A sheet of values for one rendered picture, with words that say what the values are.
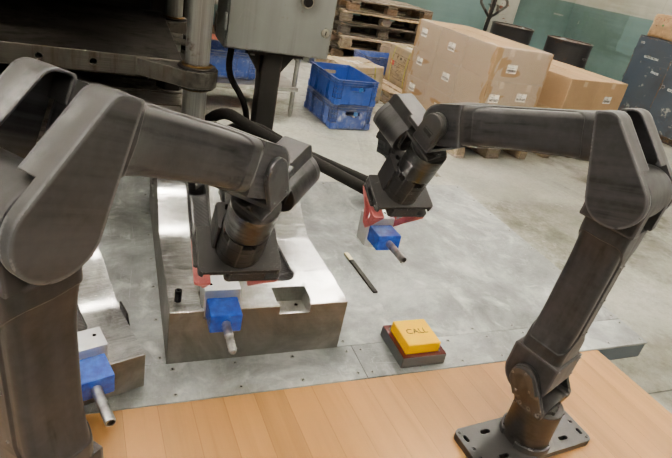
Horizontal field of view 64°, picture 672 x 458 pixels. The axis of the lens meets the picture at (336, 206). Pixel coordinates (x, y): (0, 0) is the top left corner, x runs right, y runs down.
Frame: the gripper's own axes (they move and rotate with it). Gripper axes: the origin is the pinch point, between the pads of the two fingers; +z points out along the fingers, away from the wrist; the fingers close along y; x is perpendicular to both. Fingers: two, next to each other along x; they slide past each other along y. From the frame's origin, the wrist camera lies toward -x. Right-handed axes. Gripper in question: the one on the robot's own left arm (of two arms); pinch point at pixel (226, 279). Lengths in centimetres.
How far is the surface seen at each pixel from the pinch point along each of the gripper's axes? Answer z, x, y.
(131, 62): 30, -74, 11
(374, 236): 3.0, -8.4, -26.3
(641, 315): 121, -29, -233
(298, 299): 6.6, 0.7, -12.3
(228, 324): -0.2, 6.6, 0.4
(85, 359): 1.6, 9.0, 17.4
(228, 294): 1.0, 1.7, -0.3
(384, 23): 305, -488, -294
